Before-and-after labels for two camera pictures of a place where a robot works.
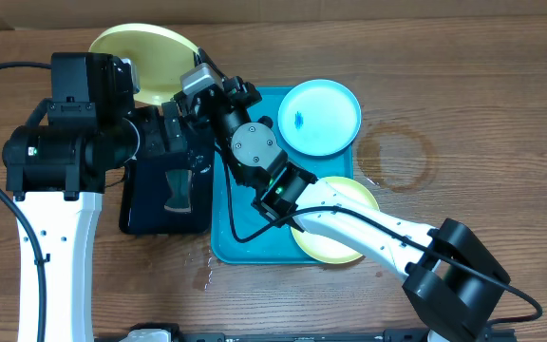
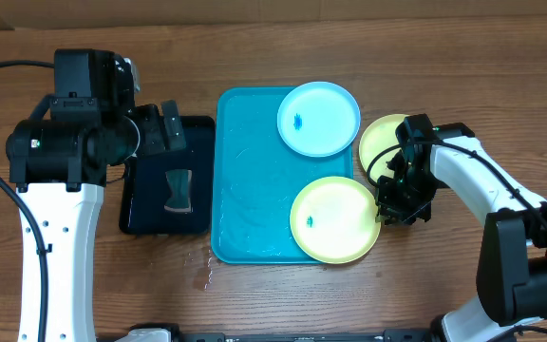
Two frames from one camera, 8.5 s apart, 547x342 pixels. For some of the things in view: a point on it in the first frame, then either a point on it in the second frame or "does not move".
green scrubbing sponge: (179, 180) does not move
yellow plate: (160, 56) to (378, 138)
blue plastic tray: (239, 235) does not move
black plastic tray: (143, 191) does not move
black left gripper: (157, 143) does not move
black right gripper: (243, 91) to (392, 211)
